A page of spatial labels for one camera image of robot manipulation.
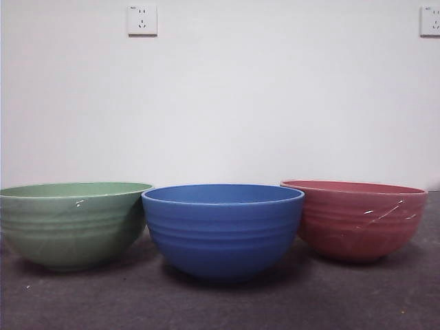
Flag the red ribbed bowl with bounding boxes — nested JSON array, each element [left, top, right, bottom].
[[280, 178, 429, 264]]

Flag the green ribbed bowl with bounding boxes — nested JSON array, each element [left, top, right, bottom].
[[0, 181, 155, 274]]

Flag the blue ribbed bowl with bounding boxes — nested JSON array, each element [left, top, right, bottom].
[[141, 184, 306, 284]]

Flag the white wall socket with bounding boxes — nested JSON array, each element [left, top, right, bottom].
[[127, 4, 159, 37], [419, 5, 440, 38]]

